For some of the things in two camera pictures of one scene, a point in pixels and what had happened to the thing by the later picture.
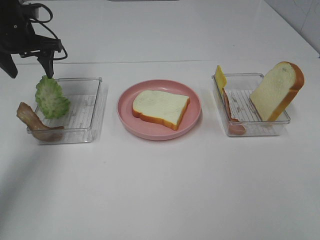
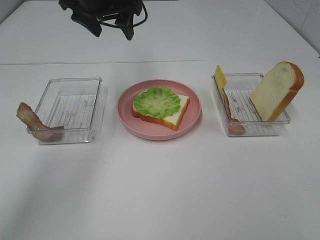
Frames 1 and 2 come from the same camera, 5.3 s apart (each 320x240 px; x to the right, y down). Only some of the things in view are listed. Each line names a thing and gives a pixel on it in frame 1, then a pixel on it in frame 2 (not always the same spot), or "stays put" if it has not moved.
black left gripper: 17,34 → 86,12
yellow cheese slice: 221,79 stays put
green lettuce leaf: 49,96 → 159,102
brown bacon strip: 30,120 stays put
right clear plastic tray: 239,88 stays put
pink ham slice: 235,127 stays put
